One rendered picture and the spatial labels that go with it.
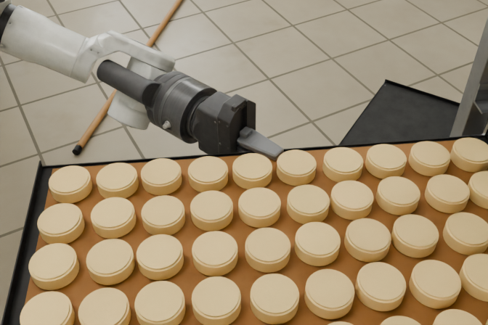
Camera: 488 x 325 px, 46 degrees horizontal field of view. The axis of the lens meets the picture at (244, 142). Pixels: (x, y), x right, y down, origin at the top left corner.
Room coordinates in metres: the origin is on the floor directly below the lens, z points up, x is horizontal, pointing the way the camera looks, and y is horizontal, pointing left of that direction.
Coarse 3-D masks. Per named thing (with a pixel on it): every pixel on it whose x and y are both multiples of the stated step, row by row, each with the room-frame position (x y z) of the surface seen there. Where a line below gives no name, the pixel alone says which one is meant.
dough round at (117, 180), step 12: (108, 168) 0.51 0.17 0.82; (120, 168) 0.51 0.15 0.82; (132, 168) 0.51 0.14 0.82; (96, 180) 0.49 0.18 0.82; (108, 180) 0.49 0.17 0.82; (120, 180) 0.49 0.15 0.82; (132, 180) 0.49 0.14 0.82; (108, 192) 0.48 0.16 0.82; (120, 192) 0.48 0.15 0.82; (132, 192) 0.48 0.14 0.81
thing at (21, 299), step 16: (352, 144) 0.58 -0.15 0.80; (368, 144) 0.58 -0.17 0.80; (128, 160) 0.54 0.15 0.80; (144, 160) 0.55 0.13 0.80; (48, 176) 0.52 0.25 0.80; (32, 192) 0.48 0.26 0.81; (32, 208) 0.46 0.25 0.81; (32, 224) 0.44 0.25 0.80; (32, 240) 0.42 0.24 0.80; (16, 272) 0.37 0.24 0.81; (16, 288) 0.35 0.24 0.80; (16, 304) 0.33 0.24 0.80; (16, 320) 0.31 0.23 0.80
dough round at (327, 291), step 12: (312, 276) 0.35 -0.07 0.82; (324, 276) 0.35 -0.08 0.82; (336, 276) 0.35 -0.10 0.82; (312, 288) 0.34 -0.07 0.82; (324, 288) 0.34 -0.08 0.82; (336, 288) 0.34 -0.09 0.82; (348, 288) 0.34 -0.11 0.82; (312, 300) 0.32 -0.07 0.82; (324, 300) 0.32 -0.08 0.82; (336, 300) 0.32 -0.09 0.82; (348, 300) 0.32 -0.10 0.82; (312, 312) 0.32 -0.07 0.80; (324, 312) 0.31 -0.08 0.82; (336, 312) 0.31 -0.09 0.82; (348, 312) 0.32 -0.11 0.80
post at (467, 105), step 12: (480, 48) 0.63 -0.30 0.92; (480, 60) 0.62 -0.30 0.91; (480, 72) 0.61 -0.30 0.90; (468, 84) 0.63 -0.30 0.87; (468, 96) 0.62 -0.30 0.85; (468, 108) 0.61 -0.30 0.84; (456, 120) 0.63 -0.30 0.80; (468, 120) 0.60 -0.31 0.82; (480, 120) 0.61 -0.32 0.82; (456, 132) 0.62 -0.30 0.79; (468, 132) 0.60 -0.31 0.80; (480, 132) 0.61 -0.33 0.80
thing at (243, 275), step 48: (48, 192) 0.49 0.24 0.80; (96, 192) 0.49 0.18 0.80; (144, 192) 0.49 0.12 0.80; (192, 192) 0.49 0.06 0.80; (240, 192) 0.49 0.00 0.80; (288, 192) 0.49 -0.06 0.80; (96, 240) 0.41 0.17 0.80; (192, 240) 0.41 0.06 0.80; (240, 240) 0.41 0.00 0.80; (96, 288) 0.35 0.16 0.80; (192, 288) 0.35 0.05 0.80; (240, 288) 0.35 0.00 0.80
